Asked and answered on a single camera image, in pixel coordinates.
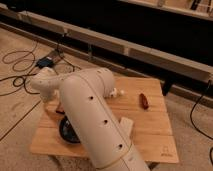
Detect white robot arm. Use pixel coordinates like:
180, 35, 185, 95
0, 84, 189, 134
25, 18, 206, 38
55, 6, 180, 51
31, 68, 150, 171

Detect white plastic bottle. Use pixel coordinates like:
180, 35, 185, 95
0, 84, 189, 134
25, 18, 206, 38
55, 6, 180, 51
110, 88, 125, 98

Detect wooden table board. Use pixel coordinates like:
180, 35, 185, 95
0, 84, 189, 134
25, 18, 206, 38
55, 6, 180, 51
30, 76, 179, 163

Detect red small object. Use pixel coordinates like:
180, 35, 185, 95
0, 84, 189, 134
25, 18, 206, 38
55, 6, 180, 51
139, 93, 149, 110

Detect white rectangular sponge block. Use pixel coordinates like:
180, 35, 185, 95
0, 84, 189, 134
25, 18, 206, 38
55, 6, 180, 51
120, 117, 134, 137

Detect black round bowl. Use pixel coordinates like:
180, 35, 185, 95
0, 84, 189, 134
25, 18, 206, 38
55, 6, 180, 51
59, 117, 80, 143

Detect blue power box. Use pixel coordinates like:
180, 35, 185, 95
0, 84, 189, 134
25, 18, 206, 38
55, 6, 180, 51
36, 57, 54, 69

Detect black cable at right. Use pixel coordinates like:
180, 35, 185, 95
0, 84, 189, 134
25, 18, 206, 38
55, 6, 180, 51
189, 79, 213, 164

